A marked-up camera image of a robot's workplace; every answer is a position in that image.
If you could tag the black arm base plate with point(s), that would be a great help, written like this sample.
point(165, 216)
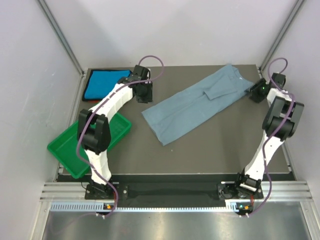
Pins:
point(216, 191)

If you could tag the folded bright blue t-shirt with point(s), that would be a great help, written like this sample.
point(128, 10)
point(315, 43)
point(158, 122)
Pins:
point(102, 83)

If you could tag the green plastic tray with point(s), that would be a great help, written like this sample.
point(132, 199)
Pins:
point(63, 148)

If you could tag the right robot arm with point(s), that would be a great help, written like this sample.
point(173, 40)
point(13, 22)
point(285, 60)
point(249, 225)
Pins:
point(280, 123)

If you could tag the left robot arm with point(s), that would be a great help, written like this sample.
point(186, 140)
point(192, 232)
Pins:
point(94, 128)

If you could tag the left aluminium corner post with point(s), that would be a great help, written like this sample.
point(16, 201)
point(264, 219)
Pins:
point(59, 34)

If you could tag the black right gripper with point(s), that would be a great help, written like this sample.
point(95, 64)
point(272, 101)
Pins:
point(253, 89)

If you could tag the light blue t-shirt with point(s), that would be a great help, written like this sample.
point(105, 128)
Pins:
point(179, 114)

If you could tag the folded black t-shirt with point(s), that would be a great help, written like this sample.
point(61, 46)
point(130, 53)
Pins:
point(86, 85)

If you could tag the right aluminium corner post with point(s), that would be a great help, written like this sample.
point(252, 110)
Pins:
point(293, 13)

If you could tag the aluminium frame rail front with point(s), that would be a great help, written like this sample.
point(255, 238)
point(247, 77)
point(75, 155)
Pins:
point(286, 191)

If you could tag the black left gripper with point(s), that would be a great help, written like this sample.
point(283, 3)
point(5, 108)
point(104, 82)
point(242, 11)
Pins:
point(148, 98)

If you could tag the aluminium corner post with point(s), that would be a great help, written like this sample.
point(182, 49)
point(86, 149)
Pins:
point(293, 13)
point(59, 34)

